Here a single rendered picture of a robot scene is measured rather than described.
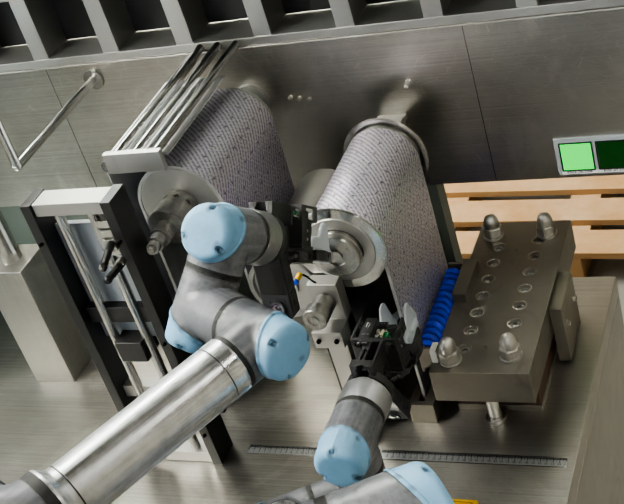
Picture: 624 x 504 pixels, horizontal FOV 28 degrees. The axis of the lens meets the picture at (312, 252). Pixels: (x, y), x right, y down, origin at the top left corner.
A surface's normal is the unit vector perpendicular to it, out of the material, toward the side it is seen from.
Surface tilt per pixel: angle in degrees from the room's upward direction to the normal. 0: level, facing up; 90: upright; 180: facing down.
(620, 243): 0
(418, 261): 90
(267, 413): 0
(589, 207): 0
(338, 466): 90
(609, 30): 90
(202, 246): 49
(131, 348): 90
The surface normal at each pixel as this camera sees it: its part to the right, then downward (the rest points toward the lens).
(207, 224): -0.41, -0.05
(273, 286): -0.37, 0.48
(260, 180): 0.92, 0.00
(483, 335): -0.26, -0.80
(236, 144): 0.64, -0.44
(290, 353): 0.64, 0.27
